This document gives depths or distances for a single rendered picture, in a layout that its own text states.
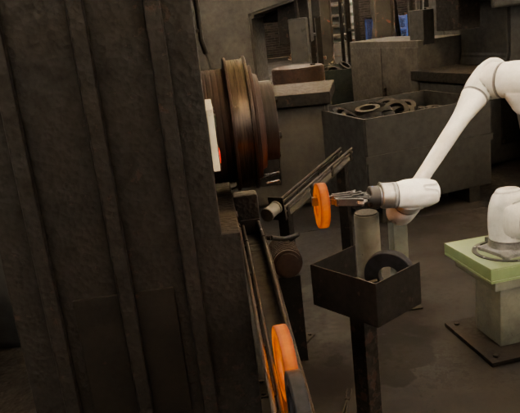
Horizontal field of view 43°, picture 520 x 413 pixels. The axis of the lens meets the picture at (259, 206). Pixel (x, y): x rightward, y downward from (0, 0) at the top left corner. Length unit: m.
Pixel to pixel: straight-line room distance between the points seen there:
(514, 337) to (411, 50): 3.68
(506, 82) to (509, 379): 1.16
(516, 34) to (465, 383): 3.82
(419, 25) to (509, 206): 3.57
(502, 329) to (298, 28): 2.63
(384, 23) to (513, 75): 8.79
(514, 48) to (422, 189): 3.83
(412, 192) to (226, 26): 3.01
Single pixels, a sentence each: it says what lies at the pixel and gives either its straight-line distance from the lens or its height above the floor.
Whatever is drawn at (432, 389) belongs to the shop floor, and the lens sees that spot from 2.79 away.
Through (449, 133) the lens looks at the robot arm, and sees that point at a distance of 2.52.
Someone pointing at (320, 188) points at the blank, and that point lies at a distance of 2.25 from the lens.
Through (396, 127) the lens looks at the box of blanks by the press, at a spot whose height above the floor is 0.65.
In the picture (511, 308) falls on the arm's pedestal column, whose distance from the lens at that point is 3.00.
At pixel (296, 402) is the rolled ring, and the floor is 0.71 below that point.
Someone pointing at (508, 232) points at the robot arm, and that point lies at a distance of 2.90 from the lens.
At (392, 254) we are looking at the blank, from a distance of 2.04.
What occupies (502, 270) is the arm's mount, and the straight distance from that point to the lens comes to 2.83.
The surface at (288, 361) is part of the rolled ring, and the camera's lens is 1.58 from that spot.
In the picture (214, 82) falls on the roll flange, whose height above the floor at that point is 1.28.
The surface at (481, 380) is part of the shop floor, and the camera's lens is 2.86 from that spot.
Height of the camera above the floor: 1.48
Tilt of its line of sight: 16 degrees down
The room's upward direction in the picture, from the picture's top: 6 degrees counter-clockwise
